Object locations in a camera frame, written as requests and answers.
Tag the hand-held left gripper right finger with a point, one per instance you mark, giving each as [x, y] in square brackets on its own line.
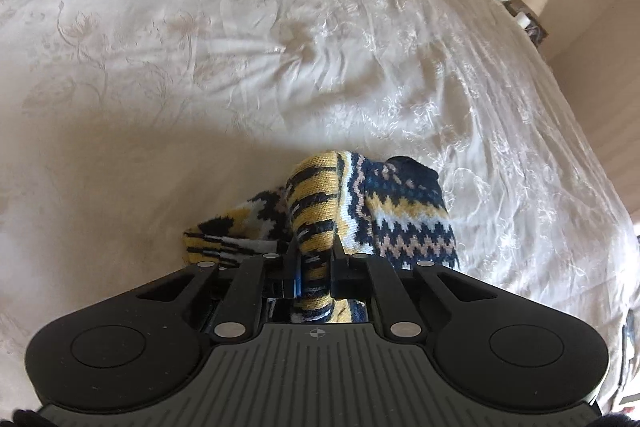
[345, 278]

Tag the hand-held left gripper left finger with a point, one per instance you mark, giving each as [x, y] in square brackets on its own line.
[297, 283]

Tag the navy yellow patterned knit sweater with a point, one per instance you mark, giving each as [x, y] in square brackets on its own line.
[395, 217]

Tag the bed with cream embroidered bedspread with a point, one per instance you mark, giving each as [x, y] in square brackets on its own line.
[225, 57]

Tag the dark bedside table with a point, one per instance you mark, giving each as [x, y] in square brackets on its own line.
[532, 29]

